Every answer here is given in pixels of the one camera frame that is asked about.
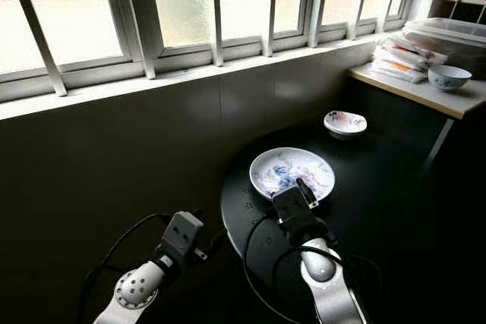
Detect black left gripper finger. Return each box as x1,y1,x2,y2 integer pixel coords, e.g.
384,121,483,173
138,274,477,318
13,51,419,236
201,227,230,258

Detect white floral plate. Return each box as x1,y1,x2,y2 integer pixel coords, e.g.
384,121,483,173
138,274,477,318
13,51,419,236
249,147,337,203

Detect small floral white bowl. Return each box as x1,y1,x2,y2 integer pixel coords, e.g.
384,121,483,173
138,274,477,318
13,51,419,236
323,110,369,140

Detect round black table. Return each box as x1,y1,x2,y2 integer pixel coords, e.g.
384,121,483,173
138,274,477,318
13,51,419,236
220,123,464,324

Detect light wooden side table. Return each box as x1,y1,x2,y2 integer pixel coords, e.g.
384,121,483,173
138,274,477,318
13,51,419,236
349,64,486,169

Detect stack of plastic packets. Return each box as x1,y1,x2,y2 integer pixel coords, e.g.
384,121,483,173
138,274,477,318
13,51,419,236
371,33,450,85

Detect blue patterned white bowl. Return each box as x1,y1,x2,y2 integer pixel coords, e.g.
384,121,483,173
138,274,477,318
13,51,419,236
428,64,473,93

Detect clear plastic container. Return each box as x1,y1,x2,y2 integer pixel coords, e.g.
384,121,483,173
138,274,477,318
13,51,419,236
402,17,486,52

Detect white barred window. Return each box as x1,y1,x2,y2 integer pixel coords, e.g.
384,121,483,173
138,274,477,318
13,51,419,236
0,0,447,101

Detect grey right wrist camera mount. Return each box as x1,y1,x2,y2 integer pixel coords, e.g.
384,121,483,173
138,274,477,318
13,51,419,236
271,185,314,225

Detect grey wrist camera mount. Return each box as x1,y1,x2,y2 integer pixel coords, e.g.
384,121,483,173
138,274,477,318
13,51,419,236
162,211,206,264
271,185,314,225

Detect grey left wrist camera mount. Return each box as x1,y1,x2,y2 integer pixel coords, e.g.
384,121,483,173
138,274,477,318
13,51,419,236
162,211,206,264

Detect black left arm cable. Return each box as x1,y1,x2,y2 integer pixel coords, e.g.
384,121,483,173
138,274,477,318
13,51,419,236
76,212,169,324

